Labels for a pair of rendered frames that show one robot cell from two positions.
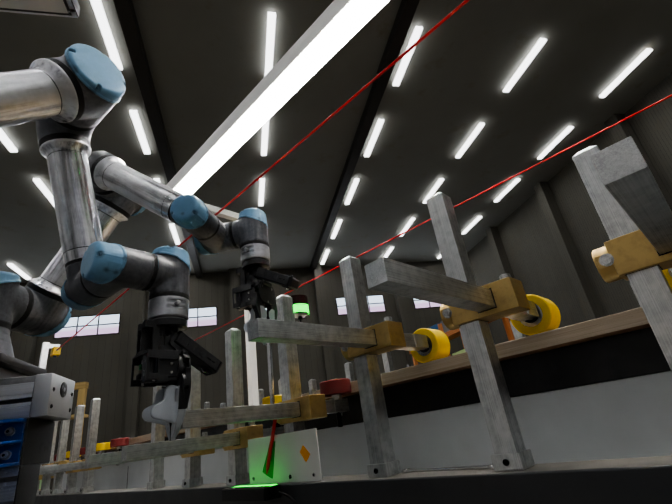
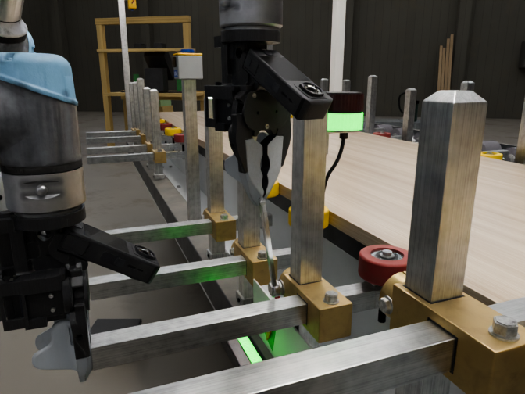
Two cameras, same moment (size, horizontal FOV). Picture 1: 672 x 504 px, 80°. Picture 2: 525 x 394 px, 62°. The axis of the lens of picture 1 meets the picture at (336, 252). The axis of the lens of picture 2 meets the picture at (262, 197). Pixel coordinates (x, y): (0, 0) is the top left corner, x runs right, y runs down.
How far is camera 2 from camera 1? 0.60 m
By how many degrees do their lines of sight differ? 47
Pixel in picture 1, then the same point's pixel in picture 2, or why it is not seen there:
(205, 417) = (131, 352)
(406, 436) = not seen: hidden behind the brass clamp
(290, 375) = (304, 248)
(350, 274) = (441, 155)
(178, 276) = (33, 131)
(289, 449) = (291, 345)
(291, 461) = not seen: hidden behind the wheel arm
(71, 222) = not seen: outside the picture
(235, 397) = (246, 208)
